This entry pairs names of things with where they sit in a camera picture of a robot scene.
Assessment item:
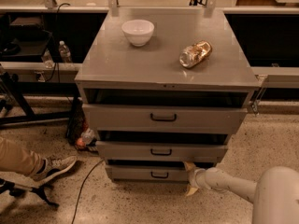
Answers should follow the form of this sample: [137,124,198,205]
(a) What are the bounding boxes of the grey top drawer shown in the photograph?
[82,105,247,134]

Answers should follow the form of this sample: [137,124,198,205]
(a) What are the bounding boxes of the grey sneaker shoe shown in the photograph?
[32,156,78,184]

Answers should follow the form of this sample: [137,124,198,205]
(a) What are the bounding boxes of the grey drawer cabinet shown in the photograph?
[74,7,261,187]

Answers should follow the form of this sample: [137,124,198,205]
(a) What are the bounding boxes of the white ceramic bowl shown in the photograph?
[121,20,155,47]

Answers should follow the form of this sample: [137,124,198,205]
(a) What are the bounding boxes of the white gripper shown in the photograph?
[184,161,206,196]

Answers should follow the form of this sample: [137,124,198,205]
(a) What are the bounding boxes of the dark bag with items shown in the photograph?
[65,101,97,152]

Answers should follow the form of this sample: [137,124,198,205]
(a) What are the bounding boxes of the grey drawer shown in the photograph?
[82,105,247,134]
[96,141,227,162]
[106,165,188,182]

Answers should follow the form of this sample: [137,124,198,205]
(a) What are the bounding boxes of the khaki trouser leg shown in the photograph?
[0,137,46,176]

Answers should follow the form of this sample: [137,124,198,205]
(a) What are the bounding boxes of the black chair base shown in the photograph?
[0,178,59,208]

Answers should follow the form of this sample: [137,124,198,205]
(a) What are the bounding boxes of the black table frame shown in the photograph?
[0,71,79,125]

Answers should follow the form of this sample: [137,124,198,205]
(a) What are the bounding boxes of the black floor cable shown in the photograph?
[70,159,105,224]

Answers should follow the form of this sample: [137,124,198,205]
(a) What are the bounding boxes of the grey middle drawer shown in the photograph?
[96,141,227,162]

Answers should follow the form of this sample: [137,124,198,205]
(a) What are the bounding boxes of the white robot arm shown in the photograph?
[184,162,299,224]

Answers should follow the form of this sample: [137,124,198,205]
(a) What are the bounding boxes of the grey bottom drawer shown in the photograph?
[106,165,188,182]

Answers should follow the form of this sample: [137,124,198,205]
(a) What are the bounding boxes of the crushed gold can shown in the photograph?
[179,41,212,69]

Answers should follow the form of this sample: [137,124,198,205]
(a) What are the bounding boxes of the clear plastic water bottle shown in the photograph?
[59,41,72,63]

